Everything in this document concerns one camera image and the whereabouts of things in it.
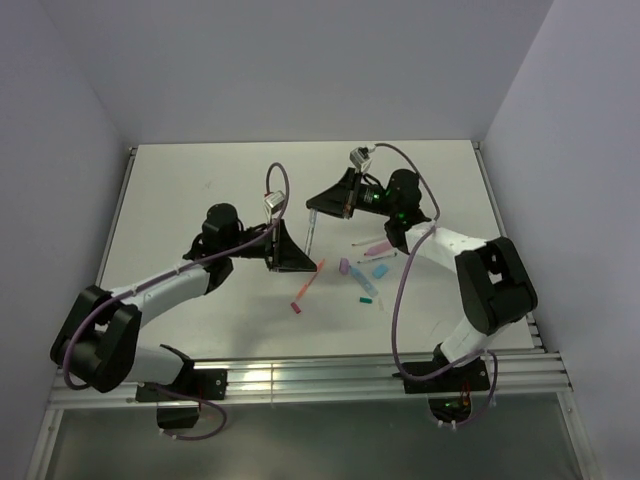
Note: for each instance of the aluminium rail frame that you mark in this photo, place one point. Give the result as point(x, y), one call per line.
point(310, 395)

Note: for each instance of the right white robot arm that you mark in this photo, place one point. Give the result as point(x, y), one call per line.
point(494, 286)

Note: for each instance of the light blue cap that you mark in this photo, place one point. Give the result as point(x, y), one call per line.
point(380, 271)

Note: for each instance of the grey blue-tip pen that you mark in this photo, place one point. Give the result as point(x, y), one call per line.
point(310, 231)

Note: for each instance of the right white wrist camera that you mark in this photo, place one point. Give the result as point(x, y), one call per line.
point(361, 157)

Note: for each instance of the pink highlighter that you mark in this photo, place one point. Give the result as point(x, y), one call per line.
point(379, 248)

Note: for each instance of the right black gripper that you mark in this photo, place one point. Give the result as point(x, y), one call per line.
point(335, 201)

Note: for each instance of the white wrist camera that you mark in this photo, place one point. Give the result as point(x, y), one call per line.
point(361, 157)
point(273, 203)

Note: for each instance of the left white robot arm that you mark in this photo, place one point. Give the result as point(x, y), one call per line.
point(98, 342)

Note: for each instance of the white thin pen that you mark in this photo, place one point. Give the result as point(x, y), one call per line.
point(365, 242)

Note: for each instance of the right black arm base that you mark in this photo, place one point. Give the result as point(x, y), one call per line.
point(470, 378)

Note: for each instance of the orange pen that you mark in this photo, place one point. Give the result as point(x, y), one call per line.
point(306, 286)

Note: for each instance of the teal thin pen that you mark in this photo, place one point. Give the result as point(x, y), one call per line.
point(377, 258)

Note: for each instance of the light blue highlighter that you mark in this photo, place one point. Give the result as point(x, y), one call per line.
point(363, 281)

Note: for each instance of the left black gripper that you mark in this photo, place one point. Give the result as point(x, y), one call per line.
point(284, 256)

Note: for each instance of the purple marker cap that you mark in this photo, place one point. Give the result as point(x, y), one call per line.
point(344, 266)

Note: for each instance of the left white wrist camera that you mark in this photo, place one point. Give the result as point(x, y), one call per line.
point(273, 203)

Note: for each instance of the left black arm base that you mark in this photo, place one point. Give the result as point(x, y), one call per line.
point(183, 403)

